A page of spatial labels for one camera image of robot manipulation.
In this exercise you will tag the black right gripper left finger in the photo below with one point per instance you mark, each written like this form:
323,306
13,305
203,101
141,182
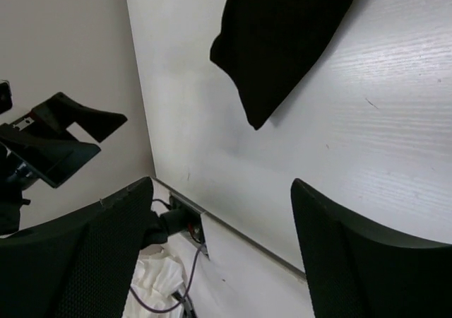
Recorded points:
78,265

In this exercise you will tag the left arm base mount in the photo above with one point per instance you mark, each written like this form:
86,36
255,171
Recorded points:
182,216

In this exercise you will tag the crumpled white cloth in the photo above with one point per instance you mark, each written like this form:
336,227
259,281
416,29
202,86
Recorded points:
160,279

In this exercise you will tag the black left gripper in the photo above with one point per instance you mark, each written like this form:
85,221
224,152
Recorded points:
23,156

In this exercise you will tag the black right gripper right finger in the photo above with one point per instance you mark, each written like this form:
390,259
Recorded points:
356,267

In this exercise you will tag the black skirt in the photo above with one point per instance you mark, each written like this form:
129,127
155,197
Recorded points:
267,47

